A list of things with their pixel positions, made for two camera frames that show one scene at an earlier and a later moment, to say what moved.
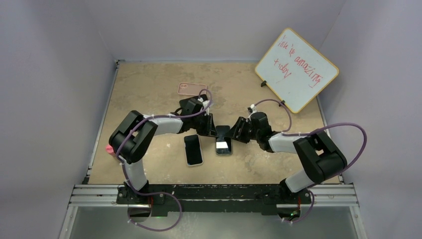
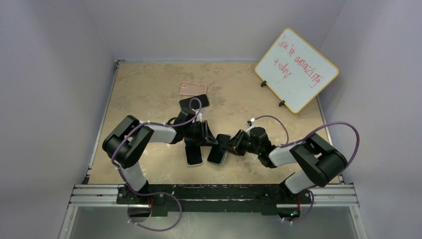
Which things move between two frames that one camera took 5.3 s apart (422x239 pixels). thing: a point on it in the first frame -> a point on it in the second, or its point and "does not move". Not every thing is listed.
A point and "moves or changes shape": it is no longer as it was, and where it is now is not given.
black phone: (192, 149) does not move
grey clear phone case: (193, 150) does not move
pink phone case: (192, 89) does not move
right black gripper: (240, 124) -> (234, 144)
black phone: (223, 145) moves or changes shape
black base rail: (214, 199) does not move
